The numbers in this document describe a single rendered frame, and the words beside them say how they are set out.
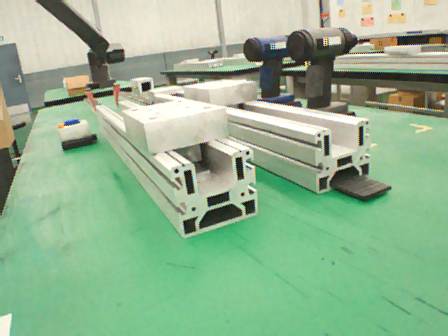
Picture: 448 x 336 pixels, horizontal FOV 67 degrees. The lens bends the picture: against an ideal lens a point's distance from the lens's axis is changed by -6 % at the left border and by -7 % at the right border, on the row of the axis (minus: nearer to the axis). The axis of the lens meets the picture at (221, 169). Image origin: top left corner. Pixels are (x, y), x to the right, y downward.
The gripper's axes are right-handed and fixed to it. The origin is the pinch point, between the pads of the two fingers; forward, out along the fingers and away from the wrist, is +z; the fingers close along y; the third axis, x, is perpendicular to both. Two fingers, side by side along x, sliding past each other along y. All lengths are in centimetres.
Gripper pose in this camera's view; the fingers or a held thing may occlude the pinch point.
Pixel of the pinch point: (106, 106)
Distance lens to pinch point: 134.8
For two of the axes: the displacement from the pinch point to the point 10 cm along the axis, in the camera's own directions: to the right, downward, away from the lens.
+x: -4.1, -2.5, 8.8
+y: 9.0, -2.5, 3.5
